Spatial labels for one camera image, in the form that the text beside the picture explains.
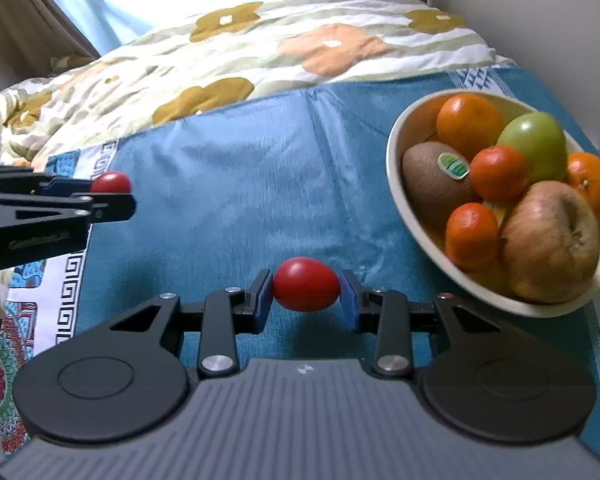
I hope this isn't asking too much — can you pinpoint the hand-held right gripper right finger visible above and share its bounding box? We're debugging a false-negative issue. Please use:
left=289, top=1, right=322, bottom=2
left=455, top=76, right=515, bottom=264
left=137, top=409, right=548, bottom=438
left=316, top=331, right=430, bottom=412
left=340, top=269, right=503, bottom=377

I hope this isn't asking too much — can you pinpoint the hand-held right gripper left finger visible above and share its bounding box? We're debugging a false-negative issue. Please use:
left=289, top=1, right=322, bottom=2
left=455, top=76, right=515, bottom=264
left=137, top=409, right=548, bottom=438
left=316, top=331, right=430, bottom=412
left=109, top=269, right=274, bottom=378

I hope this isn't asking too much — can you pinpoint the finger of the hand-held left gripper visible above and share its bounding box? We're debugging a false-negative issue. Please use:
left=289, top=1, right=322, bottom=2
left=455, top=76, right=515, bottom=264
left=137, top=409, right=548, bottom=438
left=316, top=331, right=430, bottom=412
left=0, top=162, right=96, bottom=197
left=0, top=192, right=137, bottom=230

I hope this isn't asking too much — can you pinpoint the red tomato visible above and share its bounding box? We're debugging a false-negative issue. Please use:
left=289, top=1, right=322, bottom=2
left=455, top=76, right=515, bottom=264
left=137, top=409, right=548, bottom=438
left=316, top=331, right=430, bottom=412
left=272, top=257, right=341, bottom=312
left=90, top=171, right=132, bottom=195

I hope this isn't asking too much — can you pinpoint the cream and yellow bowl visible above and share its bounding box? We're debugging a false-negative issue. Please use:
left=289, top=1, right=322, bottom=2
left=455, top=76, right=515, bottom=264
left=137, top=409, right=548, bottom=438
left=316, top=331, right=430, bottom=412
left=386, top=89, right=600, bottom=318

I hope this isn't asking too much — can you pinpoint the small tangerine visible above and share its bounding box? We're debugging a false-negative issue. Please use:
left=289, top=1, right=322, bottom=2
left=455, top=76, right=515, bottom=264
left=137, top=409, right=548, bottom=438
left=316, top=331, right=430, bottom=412
left=469, top=145, right=530, bottom=204
left=445, top=202, right=500, bottom=273

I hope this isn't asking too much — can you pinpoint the kiwi with green sticker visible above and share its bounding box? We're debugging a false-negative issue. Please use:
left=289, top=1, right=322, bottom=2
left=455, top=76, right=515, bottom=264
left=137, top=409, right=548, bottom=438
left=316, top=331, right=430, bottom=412
left=401, top=141, right=481, bottom=228

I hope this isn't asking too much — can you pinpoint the wrinkled brownish apple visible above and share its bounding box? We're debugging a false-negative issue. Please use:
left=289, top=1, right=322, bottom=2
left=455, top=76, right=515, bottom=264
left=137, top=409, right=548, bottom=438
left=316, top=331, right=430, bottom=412
left=500, top=180, right=600, bottom=303

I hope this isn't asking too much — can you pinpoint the large orange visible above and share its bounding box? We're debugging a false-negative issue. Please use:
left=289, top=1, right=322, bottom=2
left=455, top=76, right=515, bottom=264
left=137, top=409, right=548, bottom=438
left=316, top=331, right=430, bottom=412
left=436, top=92, right=507, bottom=161

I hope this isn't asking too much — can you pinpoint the green apple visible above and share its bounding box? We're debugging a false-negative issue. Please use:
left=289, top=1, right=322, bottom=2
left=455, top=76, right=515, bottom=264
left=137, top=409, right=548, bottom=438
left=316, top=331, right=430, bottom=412
left=496, top=111, right=568, bottom=186

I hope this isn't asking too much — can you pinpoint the blue blanket with patterned border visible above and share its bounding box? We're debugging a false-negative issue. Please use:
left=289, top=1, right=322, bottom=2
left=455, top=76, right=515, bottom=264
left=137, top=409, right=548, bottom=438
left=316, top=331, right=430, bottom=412
left=0, top=67, right=600, bottom=461

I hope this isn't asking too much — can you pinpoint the beige curtain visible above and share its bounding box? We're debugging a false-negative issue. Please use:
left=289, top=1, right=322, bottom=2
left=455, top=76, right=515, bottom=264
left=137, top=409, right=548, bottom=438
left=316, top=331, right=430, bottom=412
left=0, top=0, right=101, bottom=66

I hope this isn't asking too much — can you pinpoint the floral quilt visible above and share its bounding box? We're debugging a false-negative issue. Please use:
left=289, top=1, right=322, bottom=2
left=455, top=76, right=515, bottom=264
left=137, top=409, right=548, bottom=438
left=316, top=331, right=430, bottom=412
left=0, top=0, right=511, bottom=171

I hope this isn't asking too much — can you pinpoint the medium orange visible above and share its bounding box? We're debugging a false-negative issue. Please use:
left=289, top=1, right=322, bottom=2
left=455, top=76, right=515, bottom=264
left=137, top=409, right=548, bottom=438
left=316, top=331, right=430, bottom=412
left=565, top=152, right=600, bottom=226

